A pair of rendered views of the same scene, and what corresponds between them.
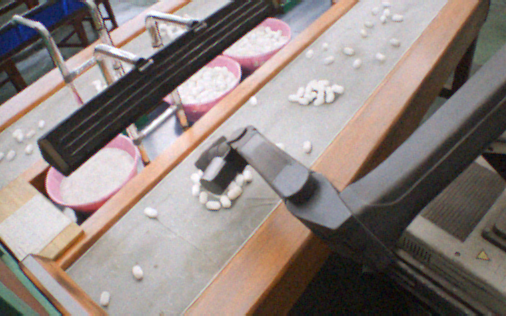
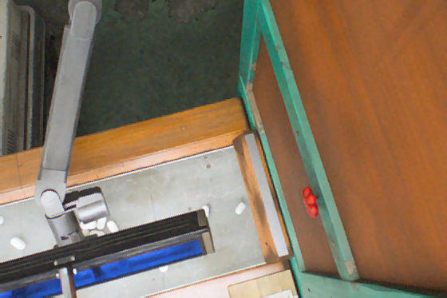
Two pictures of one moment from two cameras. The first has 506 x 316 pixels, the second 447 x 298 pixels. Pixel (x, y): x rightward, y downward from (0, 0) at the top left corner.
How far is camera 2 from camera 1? 78 cm
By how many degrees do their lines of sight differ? 58
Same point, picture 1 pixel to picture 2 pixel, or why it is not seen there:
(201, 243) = (145, 201)
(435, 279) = (23, 122)
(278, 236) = (95, 153)
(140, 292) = (212, 195)
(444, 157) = not seen: outside the picture
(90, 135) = (163, 224)
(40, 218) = not seen: outside the picture
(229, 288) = (155, 142)
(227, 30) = not seen: outside the picture
